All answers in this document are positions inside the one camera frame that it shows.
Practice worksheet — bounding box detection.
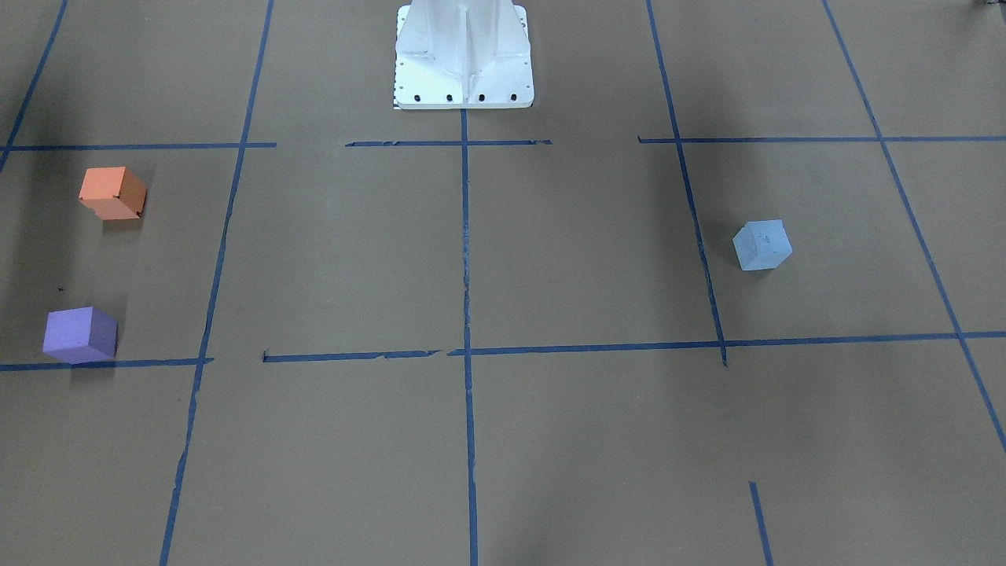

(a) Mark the light blue foam block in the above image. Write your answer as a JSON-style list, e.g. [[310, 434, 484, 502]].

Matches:
[[732, 219, 793, 271]]

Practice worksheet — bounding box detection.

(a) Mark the orange foam block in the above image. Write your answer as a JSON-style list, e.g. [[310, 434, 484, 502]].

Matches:
[[78, 166, 147, 221]]

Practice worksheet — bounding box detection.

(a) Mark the purple foam block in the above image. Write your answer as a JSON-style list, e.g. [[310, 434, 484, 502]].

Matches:
[[41, 306, 118, 365]]

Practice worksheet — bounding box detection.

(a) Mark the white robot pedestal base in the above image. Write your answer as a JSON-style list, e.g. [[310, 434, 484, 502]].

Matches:
[[393, 1, 535, 110]]

